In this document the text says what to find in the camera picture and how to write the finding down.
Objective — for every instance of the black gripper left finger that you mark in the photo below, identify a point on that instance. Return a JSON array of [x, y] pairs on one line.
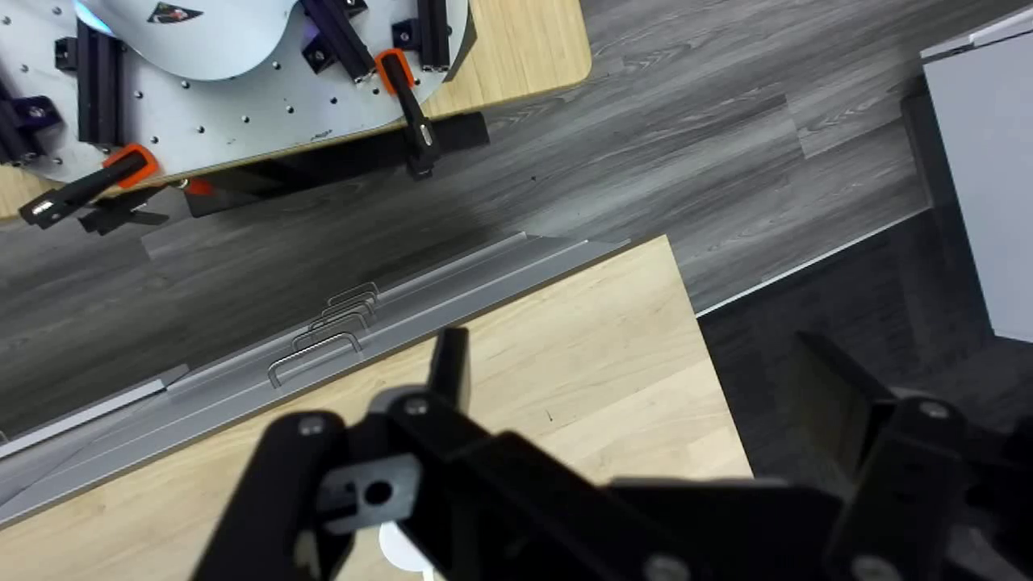
[[315, 483]]

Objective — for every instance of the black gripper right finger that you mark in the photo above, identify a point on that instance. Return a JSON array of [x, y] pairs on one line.
[[918, 470]]

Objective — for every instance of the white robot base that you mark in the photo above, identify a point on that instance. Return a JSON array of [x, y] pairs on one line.
[[198, 40]]

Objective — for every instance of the orange black bar clamp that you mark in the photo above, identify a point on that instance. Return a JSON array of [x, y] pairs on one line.
[[422, 138], [108, 194]]

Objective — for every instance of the white cabinet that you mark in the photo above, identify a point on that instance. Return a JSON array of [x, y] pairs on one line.
[[983, 103]]

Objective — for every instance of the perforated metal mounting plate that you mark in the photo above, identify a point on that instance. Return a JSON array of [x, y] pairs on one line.
[[192, 126]]

